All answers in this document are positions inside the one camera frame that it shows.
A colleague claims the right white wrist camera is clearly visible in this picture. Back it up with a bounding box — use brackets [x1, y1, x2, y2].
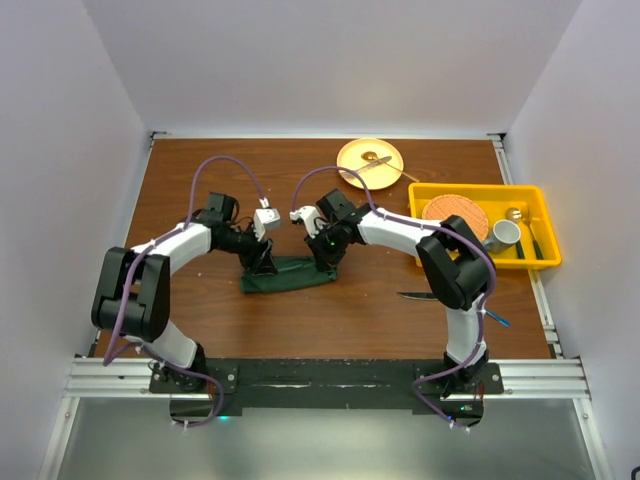
[289, 205, 328, 238]

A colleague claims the yellow round plate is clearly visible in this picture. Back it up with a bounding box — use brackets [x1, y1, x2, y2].
[336, 138, 404, 190]

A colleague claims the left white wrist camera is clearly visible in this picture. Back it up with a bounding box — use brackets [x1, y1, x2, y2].
[253, 197, 282, 241]

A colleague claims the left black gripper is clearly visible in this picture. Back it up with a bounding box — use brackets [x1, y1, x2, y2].
[217, 221, 277, 275]

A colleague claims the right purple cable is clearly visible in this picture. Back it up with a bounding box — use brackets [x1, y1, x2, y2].
[290, 166, 499, 434]

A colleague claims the gold spoon in bin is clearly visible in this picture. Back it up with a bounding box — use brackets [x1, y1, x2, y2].
[505, 207, 535, 239]

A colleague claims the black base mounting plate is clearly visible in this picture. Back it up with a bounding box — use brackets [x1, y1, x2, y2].
[149, 357, 505, 420]

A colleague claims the aluminium frame rail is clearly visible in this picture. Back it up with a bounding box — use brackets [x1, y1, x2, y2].
[63, 358, 590, 399]

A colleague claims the orange woven coaster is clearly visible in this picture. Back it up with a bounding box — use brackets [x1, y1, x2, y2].
[421, 194, 489, 241]

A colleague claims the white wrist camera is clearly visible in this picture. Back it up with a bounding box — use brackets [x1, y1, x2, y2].
[253, 197, 282, 241]
[289, 205, 328, 238]

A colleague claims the grey mug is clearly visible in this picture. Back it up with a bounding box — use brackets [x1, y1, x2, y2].
[482, 219, 521, 254]

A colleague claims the dark handled utensil in bin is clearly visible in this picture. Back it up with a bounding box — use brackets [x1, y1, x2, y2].
[527, 218, 545, 260]

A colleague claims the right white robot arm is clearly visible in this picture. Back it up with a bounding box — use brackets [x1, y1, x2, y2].
[289, 189, 496, 393]

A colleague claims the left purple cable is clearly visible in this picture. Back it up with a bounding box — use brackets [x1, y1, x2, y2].
[102, 154, 271, 434]

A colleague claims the yellow plastic bin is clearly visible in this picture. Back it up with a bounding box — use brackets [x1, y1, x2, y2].
[408, 183, 562, 270]

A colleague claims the dark green cloth napkin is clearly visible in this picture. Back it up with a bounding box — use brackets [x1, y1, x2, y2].
[240, 256, 338, 294]

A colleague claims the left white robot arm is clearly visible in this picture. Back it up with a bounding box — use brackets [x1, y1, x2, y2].
[91, 192, 281, 394]

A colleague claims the purple cable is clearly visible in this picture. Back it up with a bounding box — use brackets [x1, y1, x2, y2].
[290, 166, 499, 434]
[102, 154, 271, 434]

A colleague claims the silver fork on plate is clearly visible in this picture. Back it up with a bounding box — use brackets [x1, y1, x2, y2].
[341, 156, 392, 178]

